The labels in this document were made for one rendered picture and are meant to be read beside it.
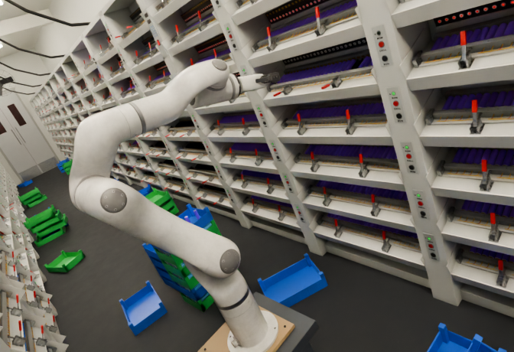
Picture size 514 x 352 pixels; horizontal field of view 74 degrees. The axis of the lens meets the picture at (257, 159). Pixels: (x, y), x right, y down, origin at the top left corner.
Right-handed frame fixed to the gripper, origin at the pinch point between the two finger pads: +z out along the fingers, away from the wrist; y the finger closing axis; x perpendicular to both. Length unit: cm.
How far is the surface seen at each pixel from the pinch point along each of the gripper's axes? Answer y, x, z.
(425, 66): 44, -6, 23
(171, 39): -98, 34, 15
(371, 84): 27.9, -8.8, 19.2
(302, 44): 4.3, 9.5, 15.4
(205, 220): -66, -66, -7
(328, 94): 8.5, -10.3, 20.0
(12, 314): -81, -74, -98
